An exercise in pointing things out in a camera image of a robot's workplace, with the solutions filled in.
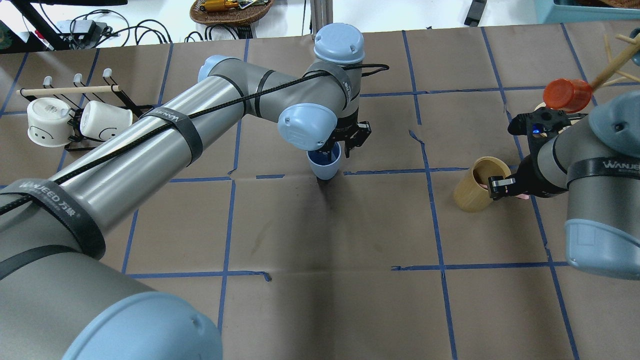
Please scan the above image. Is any orange cup on stand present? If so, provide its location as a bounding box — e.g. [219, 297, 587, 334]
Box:
[542, 78, 594, 113]

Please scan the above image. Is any black wire mug rack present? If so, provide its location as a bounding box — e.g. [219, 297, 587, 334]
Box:
[27, 67, 154, 152]

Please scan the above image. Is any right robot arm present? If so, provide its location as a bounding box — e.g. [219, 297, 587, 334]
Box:
[487, 90, 640, 281]

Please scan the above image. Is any white smiley mug right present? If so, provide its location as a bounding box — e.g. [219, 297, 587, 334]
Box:
[79, 100, 133, 142]

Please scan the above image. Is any aluminium frame post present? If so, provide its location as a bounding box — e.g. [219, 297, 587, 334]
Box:
[310, 0, 334, 34]

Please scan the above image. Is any wooden rack rod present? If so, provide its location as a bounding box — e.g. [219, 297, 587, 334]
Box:
[15, 85, 122, 97]

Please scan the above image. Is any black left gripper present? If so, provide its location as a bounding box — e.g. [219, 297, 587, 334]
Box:
[320, 112, 372, 163]

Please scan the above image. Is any small wicker basket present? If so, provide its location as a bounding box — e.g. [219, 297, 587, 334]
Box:
[189, 0, 274, 26]

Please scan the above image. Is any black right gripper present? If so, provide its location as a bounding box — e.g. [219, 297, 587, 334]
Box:
[487, 155, 568, 201]

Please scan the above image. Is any black power adapter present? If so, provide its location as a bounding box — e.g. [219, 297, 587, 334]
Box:
[463, 0, 487, 27]

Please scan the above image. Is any white smiley mug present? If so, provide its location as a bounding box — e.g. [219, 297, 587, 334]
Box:
[79, 100, 133, 142]
[27, 97, 74, 148]

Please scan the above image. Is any pink chopstick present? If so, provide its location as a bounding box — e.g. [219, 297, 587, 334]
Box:
[480, 184, 530, 201]

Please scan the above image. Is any bamboo cylinder holder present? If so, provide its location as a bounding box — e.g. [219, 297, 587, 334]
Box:
[453, 156, 512, 213]

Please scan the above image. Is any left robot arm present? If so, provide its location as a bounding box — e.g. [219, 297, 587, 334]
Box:
[1, 23, 370, 360]

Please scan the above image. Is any light blue cup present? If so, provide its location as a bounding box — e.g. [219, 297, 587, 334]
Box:
[306, 142, 343, 181]

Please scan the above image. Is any light blue tray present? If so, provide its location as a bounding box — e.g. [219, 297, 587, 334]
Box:
[534, 0, 640, 24]

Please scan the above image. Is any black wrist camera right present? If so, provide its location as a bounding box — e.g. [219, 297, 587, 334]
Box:
[507, 107, 572, 138]

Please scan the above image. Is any white smiley mug left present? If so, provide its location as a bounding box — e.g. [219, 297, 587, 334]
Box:
[27, 97, 74, 148]

